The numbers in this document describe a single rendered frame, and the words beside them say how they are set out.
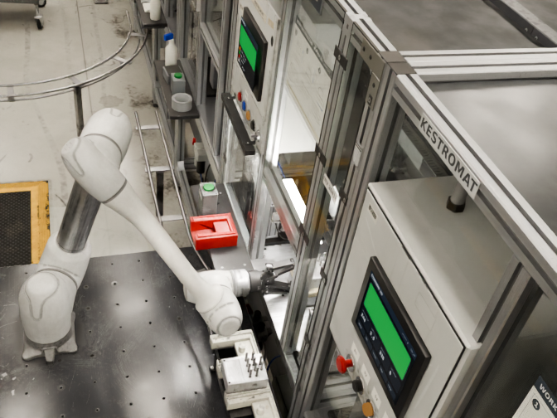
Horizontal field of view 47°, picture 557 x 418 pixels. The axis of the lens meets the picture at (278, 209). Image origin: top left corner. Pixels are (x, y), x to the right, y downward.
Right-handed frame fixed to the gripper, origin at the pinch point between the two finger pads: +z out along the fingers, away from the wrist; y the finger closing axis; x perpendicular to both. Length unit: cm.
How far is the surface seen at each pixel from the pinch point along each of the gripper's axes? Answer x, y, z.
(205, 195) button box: 43, 2, -26
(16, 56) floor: 348, -100, -107
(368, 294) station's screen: -62, 63, -17
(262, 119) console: 23, 48, -14
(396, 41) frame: -28, 101, -5
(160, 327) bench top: 12, -32, -47
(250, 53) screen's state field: 35, 65, -17
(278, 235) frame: 28.2, -7.7, -0.3
